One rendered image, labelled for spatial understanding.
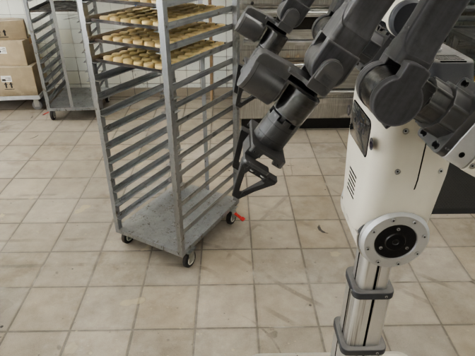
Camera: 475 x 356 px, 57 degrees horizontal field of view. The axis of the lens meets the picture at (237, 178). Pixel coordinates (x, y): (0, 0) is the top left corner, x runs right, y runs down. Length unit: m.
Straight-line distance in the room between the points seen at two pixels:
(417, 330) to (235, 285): 0.93
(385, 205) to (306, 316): 1.39
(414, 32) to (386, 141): 0.28
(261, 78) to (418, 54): 0.23
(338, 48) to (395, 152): 0.33
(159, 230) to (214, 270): 0.40
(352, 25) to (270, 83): 0.14
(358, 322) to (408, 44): 0.82
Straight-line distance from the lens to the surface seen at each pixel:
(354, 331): 1.34
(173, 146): 2.10
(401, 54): 0.72
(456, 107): 0.76
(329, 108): 4.26
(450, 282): 2.74
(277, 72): 0.69
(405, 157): 0.95
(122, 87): 2.45
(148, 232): 2.63
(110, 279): 2.59
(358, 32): 0.69
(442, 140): 0.79
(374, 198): 1.00
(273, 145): 0.72
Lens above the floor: 1.68
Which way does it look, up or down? 30 degrees down
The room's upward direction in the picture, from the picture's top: straight up
